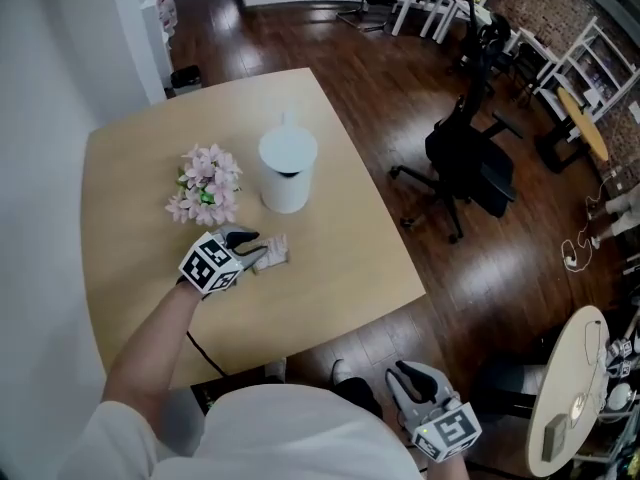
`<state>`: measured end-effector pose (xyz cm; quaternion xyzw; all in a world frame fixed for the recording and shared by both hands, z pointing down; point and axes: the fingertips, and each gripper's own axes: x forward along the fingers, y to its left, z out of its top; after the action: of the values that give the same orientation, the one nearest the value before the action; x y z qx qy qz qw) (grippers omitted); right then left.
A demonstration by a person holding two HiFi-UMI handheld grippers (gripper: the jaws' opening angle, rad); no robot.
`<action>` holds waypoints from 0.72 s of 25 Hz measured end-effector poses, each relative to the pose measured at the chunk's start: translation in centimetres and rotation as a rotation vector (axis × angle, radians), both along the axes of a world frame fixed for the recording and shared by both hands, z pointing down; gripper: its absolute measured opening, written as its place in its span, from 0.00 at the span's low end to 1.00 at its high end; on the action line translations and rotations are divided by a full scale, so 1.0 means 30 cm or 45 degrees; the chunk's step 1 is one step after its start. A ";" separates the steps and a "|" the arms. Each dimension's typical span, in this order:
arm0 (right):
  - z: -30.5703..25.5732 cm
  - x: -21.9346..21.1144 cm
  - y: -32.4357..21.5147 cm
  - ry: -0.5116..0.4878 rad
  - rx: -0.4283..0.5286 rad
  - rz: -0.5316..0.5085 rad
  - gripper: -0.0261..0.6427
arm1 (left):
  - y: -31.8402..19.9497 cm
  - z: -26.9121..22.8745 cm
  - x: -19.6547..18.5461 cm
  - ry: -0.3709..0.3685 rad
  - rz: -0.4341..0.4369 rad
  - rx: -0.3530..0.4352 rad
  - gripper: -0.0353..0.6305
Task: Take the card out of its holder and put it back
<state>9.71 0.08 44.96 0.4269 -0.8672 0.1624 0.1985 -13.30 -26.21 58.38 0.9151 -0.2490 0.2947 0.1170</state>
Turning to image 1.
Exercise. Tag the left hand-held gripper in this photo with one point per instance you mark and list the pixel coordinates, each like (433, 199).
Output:
(207, 264)

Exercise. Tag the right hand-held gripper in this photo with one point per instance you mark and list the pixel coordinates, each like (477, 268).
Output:
(445, 430)

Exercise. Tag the pale patterned card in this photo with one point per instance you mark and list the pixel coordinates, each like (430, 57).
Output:
(275, 249)

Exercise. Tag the clear card holder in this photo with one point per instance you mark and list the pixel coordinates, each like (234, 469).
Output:
(273, 267)

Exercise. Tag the person's left forearm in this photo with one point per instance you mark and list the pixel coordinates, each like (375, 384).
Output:
(150, 348)

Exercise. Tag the person's black trouser leg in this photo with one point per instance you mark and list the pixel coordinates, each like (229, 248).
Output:
(361, 395)

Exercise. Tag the person's right shoe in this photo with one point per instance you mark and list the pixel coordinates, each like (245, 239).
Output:
(341, 371)

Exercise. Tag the person's shoe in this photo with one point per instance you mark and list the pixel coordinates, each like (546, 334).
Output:
(276, 369)
(341, 371)

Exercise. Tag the pink flower bouquet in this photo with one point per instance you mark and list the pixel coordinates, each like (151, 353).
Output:
(206, 185)

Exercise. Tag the white cylindrical bin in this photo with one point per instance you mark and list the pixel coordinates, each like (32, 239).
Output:
(287, 168)

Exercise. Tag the person's left shoe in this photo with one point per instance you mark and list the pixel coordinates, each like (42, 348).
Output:
(276, 369)

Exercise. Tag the person's white shirt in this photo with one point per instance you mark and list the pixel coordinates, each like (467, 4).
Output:
(280, 438)

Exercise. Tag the small cardboard box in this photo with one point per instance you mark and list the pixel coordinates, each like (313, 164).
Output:
(554, 438)

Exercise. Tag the round pale table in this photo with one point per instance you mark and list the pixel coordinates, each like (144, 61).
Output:
(562, 368)

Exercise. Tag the black box with green lights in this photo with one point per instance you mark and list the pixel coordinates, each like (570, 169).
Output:
(205, 397)

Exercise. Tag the black floor box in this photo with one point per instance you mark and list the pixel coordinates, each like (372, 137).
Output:
(186, 80)

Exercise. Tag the white round lamp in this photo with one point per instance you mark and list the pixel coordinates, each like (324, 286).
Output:
(620, 397)

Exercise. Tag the spare hand-held gripper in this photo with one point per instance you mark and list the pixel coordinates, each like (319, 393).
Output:
(620, 358)

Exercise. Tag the white narrow cabinet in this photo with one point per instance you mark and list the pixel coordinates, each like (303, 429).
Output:
(156, 53)

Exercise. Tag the black high-back office chair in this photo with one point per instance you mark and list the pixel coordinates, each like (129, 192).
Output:
(482, 43)

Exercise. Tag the round wooden table black base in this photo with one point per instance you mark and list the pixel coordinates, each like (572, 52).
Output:
(585, 123)

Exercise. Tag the white shelf unit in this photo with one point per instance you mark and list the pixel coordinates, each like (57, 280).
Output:
(587, 68)

